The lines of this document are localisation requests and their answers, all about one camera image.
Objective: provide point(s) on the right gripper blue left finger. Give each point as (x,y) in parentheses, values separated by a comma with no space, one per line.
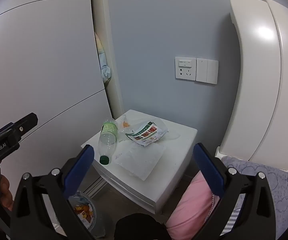
(30,219)

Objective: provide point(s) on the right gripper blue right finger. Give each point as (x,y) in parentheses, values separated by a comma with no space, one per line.
(256,219)

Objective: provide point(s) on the clear plastic bottle green label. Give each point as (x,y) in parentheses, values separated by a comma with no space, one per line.
(107,141)

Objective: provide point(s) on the white bubble mailer bag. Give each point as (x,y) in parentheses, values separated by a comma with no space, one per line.
(138,160)

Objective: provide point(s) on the green white snack bag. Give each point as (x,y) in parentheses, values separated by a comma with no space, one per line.
(147,132)

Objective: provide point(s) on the clear plastic wrapper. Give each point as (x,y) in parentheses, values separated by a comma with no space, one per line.
(171,134)

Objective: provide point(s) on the trash bin with plastic liner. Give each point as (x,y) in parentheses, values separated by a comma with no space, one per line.
(89,213)

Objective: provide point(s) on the person's left hand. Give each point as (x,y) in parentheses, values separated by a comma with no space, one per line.
(6,198)

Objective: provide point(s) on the lavender patterned bed blanket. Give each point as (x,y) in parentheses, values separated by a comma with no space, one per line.
(278,183)

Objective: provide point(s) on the pink pillow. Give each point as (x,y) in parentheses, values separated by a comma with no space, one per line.
(194,208)

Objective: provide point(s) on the white bed headboard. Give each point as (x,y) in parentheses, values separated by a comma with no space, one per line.
(258,127)

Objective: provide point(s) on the white wardrobe door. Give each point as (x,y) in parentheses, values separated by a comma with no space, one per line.
(49,66)

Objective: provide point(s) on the white bedside table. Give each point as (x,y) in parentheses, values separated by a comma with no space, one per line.
(153,193)

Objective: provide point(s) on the small orange wrapper scrap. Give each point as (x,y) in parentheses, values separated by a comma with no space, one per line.
(125,124)

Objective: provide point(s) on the light blue hanging clothes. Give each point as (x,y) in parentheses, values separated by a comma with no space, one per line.
(105,69)

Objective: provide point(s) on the white wall light switch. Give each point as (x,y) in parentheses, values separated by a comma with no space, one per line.
(207,71)

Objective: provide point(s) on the white wall power socket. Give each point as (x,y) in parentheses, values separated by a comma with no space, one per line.
(185,68)

